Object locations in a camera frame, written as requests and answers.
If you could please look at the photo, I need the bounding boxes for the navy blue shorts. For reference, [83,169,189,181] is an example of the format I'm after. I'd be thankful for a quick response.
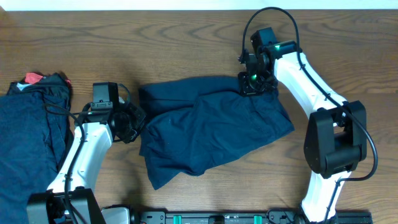
[139,77,294,190]

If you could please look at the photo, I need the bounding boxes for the red garment in pile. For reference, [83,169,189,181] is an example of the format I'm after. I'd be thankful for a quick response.
[24,72,72,88]

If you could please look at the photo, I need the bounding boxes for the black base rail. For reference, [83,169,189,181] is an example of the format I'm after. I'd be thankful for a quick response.
[102,205,374,224]

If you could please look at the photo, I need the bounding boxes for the navy blue clothes pile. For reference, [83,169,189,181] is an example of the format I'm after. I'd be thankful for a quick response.
[1,73,70,223]

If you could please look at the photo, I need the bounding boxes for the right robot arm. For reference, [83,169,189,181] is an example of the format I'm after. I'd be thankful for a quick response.
[238,27,373,223]

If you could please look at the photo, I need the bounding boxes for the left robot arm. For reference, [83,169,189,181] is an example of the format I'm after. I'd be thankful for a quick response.
[27,82,146,223]

